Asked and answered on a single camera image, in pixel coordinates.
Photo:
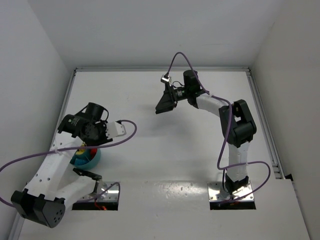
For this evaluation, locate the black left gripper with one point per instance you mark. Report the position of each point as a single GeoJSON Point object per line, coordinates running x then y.
{"type": "Point", "coordinates": [94, 132]}

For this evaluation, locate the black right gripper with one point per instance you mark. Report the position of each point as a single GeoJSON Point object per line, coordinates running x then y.
{"type": "Point", "coordinates": [170, 94]}

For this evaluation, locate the yellow small lego brick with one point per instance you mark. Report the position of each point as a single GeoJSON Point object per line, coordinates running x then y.
{"type": "Point", "coordinates": [80, 151]}

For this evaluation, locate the blue lego brick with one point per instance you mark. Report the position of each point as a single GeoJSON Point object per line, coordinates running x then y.
{"type": "Point", "coordinates": [80, 162]}

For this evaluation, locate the red long lego brick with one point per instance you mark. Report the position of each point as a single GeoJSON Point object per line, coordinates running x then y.
{"type": "Point", "coordinates": [93, 152]}

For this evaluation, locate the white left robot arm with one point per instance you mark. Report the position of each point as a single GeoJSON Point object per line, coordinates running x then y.
{"type": "Point", "coordinates": [42, 200]}

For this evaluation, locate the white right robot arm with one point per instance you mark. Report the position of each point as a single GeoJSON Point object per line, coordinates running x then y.
{"type": "Point", "coordinates": [237, 124]}

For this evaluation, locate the teal divided round container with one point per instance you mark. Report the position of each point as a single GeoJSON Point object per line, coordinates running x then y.
{"type": "Point", "coordinates": [91, 162]}

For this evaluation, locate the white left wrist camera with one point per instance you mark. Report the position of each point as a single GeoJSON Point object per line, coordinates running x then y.
{"type": "Point", "coordinates": [115, 129]}

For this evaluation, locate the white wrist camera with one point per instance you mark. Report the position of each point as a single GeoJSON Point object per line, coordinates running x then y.
{"type": "Point", "coordinates": [115, 129]}
{"type": "Point", "coordinates": [166, 79]}

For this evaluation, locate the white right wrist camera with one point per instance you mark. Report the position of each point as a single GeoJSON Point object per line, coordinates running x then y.
{"type": "Point", "coordinates": [166, 79]}

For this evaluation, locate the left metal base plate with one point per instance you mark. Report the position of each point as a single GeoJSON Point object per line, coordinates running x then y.
{"type": "Point", "coordinates": [107, 191]}

